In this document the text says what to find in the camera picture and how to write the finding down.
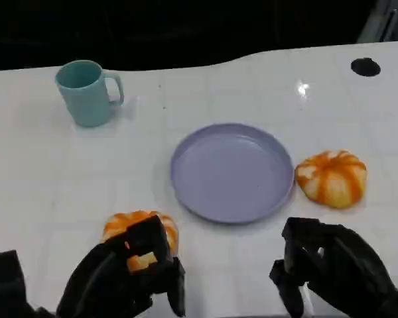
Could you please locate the pale green mug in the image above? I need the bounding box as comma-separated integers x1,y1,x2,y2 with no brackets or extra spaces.
54,60,125,128

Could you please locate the black round table grommet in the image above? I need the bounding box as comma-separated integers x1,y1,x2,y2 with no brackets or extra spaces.
350,57,382,78

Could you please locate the lilac plate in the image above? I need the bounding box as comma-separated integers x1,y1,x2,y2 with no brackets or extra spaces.
170,123,296,225

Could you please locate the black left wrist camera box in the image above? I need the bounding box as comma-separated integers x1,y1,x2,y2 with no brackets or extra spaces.
0,249,37,318

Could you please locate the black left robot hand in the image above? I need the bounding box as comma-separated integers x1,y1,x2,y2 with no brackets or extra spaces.
55,214,186,318

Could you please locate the grey metal frame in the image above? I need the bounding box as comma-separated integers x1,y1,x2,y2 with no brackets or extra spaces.
356,0,398,43

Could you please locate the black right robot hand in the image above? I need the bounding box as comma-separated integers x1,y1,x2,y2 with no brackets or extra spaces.
269,217,398,318

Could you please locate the orange and white toy bread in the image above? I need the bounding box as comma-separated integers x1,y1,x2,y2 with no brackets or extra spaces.
295,149,367,209
101,209,179,274

